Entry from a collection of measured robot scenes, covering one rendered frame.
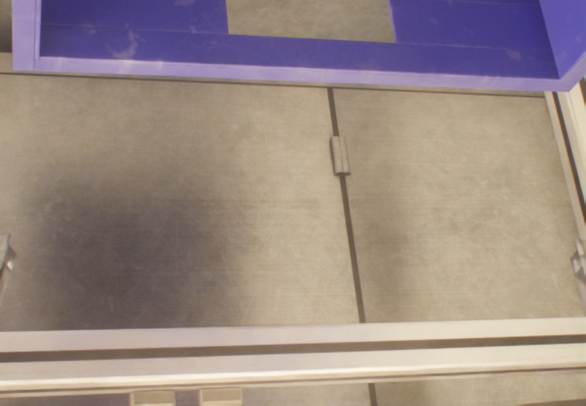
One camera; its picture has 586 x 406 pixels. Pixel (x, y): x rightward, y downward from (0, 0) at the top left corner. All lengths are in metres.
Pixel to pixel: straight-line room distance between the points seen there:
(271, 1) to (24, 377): 0.74
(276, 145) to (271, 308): 0.21
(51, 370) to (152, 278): 0.39
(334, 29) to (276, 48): 0.74
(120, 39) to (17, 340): 0.24
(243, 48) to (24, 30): 0.15
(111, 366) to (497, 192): 0.69
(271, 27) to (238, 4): 0.08
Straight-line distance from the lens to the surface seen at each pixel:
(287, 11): 1.35
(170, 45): 0.65
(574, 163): 0.96
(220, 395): 0.77
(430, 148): 1.28
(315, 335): 0.77
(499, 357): 0.83
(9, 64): 1.22
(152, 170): 1.16
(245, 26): 1.37
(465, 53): 0.71
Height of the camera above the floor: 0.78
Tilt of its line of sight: 25 degrees down
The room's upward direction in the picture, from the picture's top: 173 degrees clockwise
